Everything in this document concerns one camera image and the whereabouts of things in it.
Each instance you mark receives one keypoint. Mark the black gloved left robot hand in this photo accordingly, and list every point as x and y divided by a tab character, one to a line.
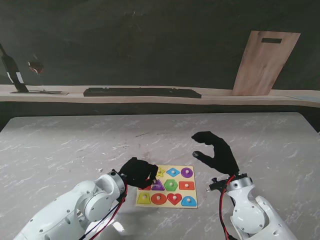
137	173

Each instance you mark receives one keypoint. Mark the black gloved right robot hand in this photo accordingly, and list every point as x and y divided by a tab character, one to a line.
222	157

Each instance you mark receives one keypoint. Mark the yellow star puzzle piece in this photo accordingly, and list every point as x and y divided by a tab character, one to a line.
160	171

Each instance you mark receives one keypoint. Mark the orange oval puzzle piece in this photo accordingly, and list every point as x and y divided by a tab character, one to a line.
158	198

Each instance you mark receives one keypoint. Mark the green pentagon puzzle piece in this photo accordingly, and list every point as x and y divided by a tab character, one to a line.
170	185

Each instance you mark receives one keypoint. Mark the blue diamond puzzle piece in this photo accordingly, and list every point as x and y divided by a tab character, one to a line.
173	172

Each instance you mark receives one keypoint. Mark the purple circle puzzle piece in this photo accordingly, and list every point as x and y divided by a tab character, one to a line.
186	172

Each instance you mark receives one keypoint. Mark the red heart puzzle piece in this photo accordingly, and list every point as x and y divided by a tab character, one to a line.
174	198

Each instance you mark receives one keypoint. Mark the wooden shape puzzle board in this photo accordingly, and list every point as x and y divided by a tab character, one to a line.
175	197

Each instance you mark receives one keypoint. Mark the orange rectangle puzzle piece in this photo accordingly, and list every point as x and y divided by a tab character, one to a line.
186	185

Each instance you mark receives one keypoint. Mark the blue semicircle puzzle piece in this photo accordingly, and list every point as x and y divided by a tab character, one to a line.
188	200

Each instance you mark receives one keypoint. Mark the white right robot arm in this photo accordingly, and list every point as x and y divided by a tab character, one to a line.
252	212

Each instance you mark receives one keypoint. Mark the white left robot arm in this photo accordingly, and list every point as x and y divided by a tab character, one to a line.
80	207

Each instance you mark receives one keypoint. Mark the wooden cutting board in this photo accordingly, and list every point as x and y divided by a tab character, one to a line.
262	67

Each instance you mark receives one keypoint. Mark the flat wooden coaster board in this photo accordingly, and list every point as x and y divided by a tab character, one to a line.
55	93

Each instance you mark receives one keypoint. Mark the long wooden shelf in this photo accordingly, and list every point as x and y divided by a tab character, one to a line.
225	98

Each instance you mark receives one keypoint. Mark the long black tray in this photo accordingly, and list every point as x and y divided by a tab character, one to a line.
142	92

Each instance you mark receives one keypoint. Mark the red wine glass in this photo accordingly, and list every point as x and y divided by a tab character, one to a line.
36	67

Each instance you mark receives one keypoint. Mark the dark wine bottle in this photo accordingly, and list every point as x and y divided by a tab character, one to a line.
12	70

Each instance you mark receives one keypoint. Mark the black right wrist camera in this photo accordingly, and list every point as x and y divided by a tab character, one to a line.
218	185

